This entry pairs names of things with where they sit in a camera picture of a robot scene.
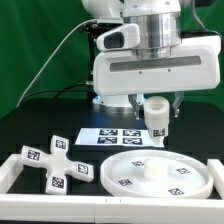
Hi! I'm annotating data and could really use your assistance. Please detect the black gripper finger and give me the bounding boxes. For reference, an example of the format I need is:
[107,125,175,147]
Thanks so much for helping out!
[172,91,184,117]
[128,94,144,119]

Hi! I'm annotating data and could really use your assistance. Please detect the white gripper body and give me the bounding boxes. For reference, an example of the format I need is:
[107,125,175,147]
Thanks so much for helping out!
[93,36,221,96]

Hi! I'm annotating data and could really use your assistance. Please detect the white round table top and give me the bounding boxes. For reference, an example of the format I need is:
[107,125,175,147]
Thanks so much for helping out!
[100,149,213,199]

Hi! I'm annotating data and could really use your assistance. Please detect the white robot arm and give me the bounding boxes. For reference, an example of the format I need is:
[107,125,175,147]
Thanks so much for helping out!
[82,0,221,114]

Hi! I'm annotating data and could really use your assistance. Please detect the white fiducial marker sheet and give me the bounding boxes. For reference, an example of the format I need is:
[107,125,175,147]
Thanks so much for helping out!
[75,128,164,147]

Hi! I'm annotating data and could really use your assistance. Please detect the white cross table base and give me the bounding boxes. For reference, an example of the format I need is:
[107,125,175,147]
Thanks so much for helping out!
[20,135,94,195]

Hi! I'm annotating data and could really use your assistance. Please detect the camera on black stand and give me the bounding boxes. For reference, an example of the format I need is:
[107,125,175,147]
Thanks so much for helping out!
[79,17,124,101]

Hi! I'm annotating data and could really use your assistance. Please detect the black base cables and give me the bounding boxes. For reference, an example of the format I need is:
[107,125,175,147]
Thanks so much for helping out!
[18,82,96,107]

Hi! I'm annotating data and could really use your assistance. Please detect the grey camera cable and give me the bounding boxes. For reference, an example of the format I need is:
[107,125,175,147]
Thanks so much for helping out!
[16,18,99,108]

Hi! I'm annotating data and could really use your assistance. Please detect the white workspace border frame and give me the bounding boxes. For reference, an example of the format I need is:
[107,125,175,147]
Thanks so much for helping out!
[0,154,224,224]

